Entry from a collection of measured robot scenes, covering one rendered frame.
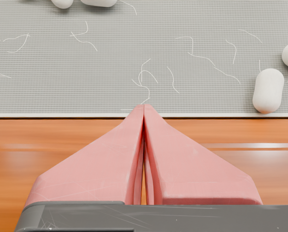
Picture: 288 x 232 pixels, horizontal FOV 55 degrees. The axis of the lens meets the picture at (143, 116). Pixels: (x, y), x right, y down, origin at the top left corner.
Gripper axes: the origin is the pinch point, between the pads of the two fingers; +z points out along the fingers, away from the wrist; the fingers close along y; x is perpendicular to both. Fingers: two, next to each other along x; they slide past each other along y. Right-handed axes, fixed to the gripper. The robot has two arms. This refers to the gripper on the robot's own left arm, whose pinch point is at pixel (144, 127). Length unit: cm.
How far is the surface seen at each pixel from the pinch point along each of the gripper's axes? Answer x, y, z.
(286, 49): 0.7, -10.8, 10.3
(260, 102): 3.2, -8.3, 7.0
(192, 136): 4.6, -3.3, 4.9
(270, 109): 3.6, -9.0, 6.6
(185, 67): 2.2, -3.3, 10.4
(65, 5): -1.8, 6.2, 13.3
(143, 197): 6.6, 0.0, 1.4
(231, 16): -0.8, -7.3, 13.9
